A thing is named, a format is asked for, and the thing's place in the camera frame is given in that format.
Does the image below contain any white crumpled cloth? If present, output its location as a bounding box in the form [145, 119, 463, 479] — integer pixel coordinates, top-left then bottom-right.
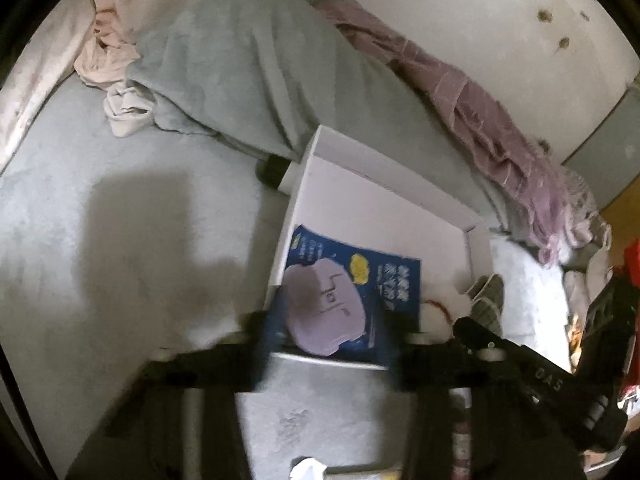
[103, 82, 158, 137]

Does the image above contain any blue package with purple item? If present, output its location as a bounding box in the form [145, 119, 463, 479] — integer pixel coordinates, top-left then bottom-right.
[265, 225, 423, 366]

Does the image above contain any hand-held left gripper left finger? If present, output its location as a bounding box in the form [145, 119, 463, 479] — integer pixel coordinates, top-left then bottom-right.
[65, 310, 275, 480]

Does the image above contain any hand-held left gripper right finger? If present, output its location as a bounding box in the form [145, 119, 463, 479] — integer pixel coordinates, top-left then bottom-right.
[376, 306, 586, 480]

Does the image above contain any white cardboard box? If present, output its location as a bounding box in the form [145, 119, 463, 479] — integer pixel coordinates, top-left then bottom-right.
[263, 125, 493, 371]

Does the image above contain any grey-green fleece blanket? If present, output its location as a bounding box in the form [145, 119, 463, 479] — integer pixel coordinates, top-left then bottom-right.
[125, 0, 506, 231]

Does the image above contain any white plush toy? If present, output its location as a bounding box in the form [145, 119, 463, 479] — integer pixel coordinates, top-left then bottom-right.
[420, 285, 473, 341]

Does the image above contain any white lace cloth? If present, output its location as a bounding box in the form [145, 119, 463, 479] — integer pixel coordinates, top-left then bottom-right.
[560, 170, 613, 321]

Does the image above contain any pale grey bed sheet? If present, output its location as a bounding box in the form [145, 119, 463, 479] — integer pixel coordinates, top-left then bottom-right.
[0, 75, 571, 480]

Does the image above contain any purple plaid cloth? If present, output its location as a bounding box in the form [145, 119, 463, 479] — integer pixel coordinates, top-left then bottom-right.
[315, 0, 601, 266]

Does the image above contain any black and white bottle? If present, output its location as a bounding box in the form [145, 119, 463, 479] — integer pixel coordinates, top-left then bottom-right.
[255, 156, 303, 195]

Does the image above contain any white tissue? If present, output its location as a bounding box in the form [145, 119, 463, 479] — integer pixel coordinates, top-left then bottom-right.
[290, 457, 328, 480]

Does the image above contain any white pink floral cloth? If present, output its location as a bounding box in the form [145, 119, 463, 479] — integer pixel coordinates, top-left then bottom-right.
[0, 0, 96, 171]

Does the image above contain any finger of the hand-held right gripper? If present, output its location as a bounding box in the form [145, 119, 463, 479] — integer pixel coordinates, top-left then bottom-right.
[451, 316, 518, 363]

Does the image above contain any pink ruffled cloth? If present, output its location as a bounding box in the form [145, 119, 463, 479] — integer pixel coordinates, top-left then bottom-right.
[75, 0, 251, 86]

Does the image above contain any grey-green panel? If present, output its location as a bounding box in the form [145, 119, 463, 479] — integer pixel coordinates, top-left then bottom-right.
[562, 80, 640, 208]

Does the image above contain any plaid slipper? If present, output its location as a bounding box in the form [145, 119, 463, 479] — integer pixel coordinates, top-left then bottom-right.
[465, 275, 506, 333]

